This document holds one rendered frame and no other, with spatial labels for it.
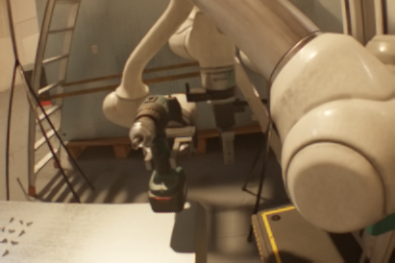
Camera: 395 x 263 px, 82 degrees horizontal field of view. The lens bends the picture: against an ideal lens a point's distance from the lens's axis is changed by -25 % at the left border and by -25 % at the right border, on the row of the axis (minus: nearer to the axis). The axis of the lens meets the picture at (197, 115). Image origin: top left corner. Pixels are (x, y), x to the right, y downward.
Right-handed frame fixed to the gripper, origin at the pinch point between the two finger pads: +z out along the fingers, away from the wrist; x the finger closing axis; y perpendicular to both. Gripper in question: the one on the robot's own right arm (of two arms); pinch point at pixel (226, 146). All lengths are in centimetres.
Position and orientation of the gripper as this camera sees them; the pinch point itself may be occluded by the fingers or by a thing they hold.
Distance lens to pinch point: 83.9
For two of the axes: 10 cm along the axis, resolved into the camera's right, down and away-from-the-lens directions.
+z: 1.3, 9.4, 3.2
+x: -0.2, -3.1, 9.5
